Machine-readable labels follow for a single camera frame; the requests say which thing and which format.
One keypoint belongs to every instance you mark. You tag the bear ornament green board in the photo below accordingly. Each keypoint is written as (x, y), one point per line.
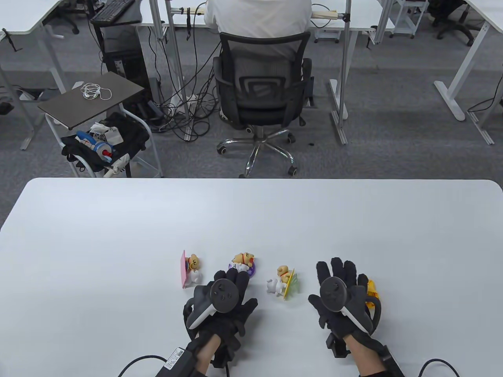
(283, 277)

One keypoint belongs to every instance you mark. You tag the white office desk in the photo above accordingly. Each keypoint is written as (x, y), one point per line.
(361, 19)
(491, 10)
(23, 15)

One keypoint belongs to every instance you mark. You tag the black forearm electronics box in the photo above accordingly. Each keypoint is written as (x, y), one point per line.
(175, 361)
(393, 363)

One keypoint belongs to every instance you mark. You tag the person's right forearm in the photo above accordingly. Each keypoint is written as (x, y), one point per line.
(365, 357)

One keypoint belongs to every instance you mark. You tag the beige wooden sticks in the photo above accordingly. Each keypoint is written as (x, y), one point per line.
(326, 15)

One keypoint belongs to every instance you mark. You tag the blue red white toy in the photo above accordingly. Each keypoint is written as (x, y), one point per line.
(103, 150)

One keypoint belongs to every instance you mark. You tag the black white handheld controller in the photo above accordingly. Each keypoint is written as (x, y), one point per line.
(334, 292)
(224, 295)

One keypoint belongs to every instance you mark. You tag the white power strip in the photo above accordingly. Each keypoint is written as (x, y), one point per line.
(188, 103)

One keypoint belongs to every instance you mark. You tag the yellow dusting cloth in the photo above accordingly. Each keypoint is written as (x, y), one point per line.
(372, 292)

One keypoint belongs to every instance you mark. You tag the person's right hand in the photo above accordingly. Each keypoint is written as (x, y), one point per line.
(346, 275)

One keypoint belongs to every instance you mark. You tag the white crumpled plastic bag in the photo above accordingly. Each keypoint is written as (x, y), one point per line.
(112, 135)

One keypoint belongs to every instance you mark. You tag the black wrist camera block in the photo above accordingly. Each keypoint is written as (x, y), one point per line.
(337, 345)
(226, 353)

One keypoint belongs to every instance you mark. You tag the bear ornament purple base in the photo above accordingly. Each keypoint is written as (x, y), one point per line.
(243, 261)

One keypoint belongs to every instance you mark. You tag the white earphones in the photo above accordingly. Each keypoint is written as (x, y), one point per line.
(87, 93)

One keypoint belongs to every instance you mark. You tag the black keyboard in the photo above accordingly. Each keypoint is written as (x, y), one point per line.
(112, 10)

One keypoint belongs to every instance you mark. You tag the person's left hand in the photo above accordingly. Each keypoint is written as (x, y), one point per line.
(235, 314)

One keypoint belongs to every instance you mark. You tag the dark top white cart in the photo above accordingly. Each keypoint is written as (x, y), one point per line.
(70, 110)

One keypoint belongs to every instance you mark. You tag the black swivel chair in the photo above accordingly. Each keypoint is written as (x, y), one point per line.
(452, 27)
(70, 24)

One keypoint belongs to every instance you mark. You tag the person's left forearm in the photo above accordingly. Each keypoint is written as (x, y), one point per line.
(208, 353)

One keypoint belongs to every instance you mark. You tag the black computer tower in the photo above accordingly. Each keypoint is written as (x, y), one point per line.
(125, 66)

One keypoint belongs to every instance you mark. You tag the black bag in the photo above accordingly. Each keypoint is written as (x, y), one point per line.
(129, 133)

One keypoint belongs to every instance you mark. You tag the bear ornament pink board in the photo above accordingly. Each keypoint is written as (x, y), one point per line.
(193, 271)

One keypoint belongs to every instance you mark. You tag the black mesh office chair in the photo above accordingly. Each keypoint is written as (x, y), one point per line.
(261, 114)

